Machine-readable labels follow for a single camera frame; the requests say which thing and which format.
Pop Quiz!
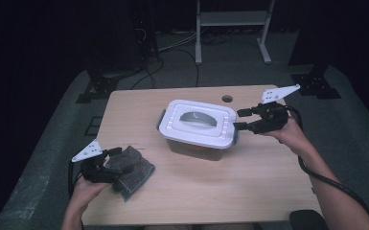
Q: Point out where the black chair armrest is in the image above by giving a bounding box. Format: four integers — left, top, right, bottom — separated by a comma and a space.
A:
288, 209, 329, 230

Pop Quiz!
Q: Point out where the black cable tangle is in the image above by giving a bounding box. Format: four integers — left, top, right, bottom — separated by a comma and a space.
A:
200, 32, 234, 46

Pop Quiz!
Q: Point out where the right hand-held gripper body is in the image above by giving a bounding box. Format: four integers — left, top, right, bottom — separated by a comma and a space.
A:
251, 83, 301, 135

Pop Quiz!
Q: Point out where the left hand-held gripper cable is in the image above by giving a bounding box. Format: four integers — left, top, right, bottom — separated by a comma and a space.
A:
67, 160, 84, 200

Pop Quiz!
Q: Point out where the right hand-held gripper cable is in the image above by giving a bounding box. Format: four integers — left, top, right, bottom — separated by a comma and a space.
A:
279, 103, 369, 219

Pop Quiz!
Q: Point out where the white floor cable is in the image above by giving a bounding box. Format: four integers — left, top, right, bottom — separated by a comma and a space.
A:
157, 32, 199, 53

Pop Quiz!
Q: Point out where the person's right hand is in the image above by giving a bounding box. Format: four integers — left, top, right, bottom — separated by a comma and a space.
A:
262, 118, 308, 156

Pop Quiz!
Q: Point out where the transparent grey plastic box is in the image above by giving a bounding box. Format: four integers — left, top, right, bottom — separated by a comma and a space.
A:
155, 108, 240, 162

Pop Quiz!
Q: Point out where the grey fluffy cloth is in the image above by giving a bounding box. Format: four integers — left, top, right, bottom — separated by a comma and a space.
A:
104, 145, 156, 203

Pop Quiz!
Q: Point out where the person's left hand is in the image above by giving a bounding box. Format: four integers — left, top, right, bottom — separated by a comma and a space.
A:
71, 176, 111, 210

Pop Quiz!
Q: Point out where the black stand base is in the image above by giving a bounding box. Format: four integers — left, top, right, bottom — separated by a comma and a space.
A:
290, 63, 343, 100
75, 75, 119, 104

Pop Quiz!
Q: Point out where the hand-held gripper cable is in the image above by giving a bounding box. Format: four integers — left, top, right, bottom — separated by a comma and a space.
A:
67, 160, 84, 200
279, 103, 369, 219

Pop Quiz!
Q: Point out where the black floor cable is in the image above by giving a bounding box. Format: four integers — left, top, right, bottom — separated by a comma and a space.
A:
169, 47, 200, 88
130, 57, 166, 90

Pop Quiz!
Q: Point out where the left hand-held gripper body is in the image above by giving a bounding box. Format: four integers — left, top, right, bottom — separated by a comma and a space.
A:
71, 138, 123, 184

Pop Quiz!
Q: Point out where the black tape square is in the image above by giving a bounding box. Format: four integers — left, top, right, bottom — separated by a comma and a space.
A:
84, 116, 104, 137

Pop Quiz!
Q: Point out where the white metal stand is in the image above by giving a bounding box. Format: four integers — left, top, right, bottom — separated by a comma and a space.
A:
195, 0, 276, 66

